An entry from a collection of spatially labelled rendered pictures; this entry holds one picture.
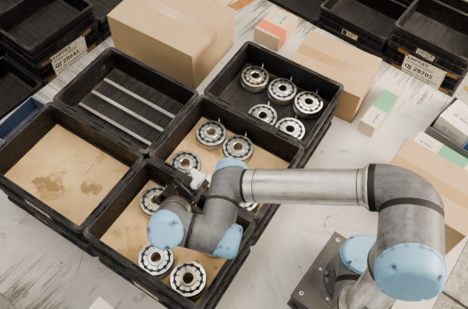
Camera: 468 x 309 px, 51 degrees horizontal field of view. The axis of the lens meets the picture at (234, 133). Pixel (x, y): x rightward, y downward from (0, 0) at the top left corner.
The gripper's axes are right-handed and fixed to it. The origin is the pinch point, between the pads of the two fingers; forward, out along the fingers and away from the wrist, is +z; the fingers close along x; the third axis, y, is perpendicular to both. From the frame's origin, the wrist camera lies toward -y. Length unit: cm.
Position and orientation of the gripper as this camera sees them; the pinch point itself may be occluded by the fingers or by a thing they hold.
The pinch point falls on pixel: (193, 194)
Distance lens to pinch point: 134.5
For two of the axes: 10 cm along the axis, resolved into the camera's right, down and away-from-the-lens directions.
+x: -6.8, 7.2, 1.4
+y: -7.4, -6.8, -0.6
